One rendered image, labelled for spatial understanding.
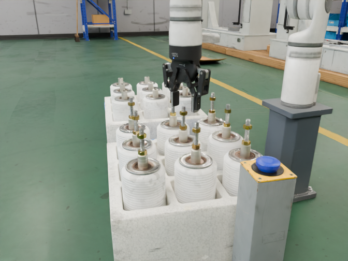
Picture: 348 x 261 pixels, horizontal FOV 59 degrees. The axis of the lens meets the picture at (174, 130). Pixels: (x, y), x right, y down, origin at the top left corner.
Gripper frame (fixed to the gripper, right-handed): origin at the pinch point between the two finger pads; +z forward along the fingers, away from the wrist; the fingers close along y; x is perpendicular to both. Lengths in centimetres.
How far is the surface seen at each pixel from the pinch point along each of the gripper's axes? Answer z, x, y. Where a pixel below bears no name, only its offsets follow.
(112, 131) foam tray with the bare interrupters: 19.9, 3.2, -40.1
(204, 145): 16.1, 11.4, -3.1
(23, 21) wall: 5, 175, -614
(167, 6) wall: -18, 445, -493
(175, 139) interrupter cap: 9.8, -1.5, -2.0
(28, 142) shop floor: 35, -11, -89
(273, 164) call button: 2.0, -9.5, 29.6
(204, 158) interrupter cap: 9.7, -4.1, 10.3
